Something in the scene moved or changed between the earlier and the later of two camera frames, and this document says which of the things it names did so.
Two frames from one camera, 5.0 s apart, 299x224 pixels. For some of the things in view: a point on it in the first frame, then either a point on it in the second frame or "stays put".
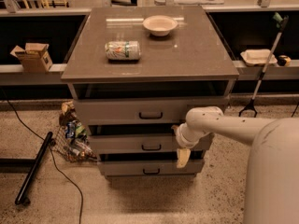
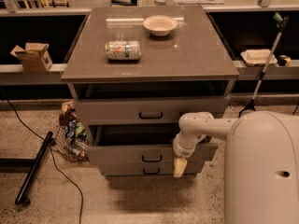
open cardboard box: (35, 57) stays put
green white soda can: (122, 50) stays put
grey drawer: (143, 144) -> (111, 154)
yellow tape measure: (284, 61) stays put
